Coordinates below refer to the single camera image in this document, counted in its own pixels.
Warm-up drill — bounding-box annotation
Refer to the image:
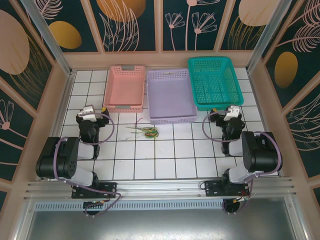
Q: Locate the pink perforated plastic basket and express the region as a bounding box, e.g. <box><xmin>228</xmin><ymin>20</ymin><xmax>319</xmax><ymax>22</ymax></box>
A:
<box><xmin>103</xmin><ymin>65</ymin><xmax>146</xmax><ymax>114</ymax></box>

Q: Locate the yellow thin wire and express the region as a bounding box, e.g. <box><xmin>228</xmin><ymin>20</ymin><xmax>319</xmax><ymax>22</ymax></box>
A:
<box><xmin>125</xmin><ymin>126</ymin><xmax>141</xmax><ymax>136</ymax></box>

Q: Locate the purple perforated plastic basket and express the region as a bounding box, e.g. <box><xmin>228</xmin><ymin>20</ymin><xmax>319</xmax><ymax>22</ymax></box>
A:
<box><xmin>146</xmin><ymin>69</ymin><xmax>199</xmax><ymax>125</ymax></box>

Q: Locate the yellow-green striped thin wire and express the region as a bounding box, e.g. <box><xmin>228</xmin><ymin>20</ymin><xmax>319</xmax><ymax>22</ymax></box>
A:
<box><xmin>144</xmin><ymin>126</ymin><xmax>160</xmax><ymax>140</ymax></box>

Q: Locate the green mesh plastic basket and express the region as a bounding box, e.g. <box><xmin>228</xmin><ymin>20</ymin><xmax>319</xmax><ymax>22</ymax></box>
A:
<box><xmin>187</xmin><ymin>56</ymin><xmax>245</xmax><ymax>112</ymax></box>

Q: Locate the small circuit board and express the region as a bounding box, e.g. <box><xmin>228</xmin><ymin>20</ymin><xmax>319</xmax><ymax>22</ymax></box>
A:
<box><xmin>83</xmin><ymin>200</ymin><xmax>105</xmax><ymax>209</ymax></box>

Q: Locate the brushed metal front plate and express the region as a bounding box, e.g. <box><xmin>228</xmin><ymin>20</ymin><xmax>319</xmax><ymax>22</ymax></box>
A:
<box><xmin>14</xmin><ymin>197</ymin><xmax>308</xmax><ymax>240</ymax></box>

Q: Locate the white-mounted right wrist camera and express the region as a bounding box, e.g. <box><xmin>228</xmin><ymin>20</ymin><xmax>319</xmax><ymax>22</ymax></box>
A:
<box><xmin>223</xmin><ymin>105</ymin><xmax>241</xmax><ymax>122</ymax></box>

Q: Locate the white-mounted wrist camera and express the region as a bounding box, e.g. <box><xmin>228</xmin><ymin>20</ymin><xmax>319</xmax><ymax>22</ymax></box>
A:
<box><xmin>223</xmin><ymin>105</ymin><xmax>241</xmax><ymax>122</ymax></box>
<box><xmin>77</xmin><ymin>106</ymin><xmax>97</xmax><ymax>121</ymax></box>

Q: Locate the white-mounted left wrist camera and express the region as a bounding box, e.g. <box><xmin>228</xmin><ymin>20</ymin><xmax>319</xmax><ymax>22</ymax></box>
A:
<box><xmin>77</xmin><ymin>106</ymin><xmax>97</xmax><ymax>121</ymax></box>

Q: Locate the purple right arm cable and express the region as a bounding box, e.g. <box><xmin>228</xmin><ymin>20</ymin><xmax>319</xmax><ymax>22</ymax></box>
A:
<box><xmin>201</xmin><ymin>112</ymin><xmax>283</xmax><ymax>215</ymax></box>

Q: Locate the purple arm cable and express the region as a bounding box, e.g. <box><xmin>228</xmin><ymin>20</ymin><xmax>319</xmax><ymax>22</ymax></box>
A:
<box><xmin>53</xmin><ymin>112</ymin><xmax>123</xmax><ymax>216</ymax></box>
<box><xmin>201</xmin><ymin>112</ymin><xmax>283</xmax><ymax>215</ymax></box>

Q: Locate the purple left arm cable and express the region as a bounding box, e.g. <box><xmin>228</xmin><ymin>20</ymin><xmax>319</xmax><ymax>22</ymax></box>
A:
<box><xmin>53</xmin><ymin>112</ymin><xmax>123</xmax><ymax>216</ymax></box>

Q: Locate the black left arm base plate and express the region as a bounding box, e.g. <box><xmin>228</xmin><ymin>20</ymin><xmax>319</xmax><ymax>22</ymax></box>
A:
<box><xmin>71</xmin><ymin>181</ymin><xmax>118</xmax><ymax>200</ymax></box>

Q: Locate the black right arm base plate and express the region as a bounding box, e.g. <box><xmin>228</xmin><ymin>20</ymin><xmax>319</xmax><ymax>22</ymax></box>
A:
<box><xmin>204</xmin><ymin>180</ymin><xmax>251</xmax><ymax>198</ymax></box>

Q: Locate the aluminium frame post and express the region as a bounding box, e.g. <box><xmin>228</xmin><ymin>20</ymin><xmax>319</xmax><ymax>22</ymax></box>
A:
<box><xmin>246</xmin><ymin>0</ymin><xmax>293</xmax><ymax>73</ymax></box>
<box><xmin>21</xmin><ymin>0</ymin><xmax>76</xmax><ymax>77</ymax></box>

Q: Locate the aluminium mounting rail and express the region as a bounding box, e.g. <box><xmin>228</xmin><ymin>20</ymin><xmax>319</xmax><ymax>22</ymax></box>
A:
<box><xmin>23</xmin><ymin>176</ymin><xmax>297</xmax><ymax>201</ymax></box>

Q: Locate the slotted grey cable duct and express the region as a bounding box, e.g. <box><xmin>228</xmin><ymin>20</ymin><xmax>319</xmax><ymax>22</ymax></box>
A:
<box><xmin>33</xmin><ymin>199</ymin><xmax>226</xmax><ymax>212</ymax></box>

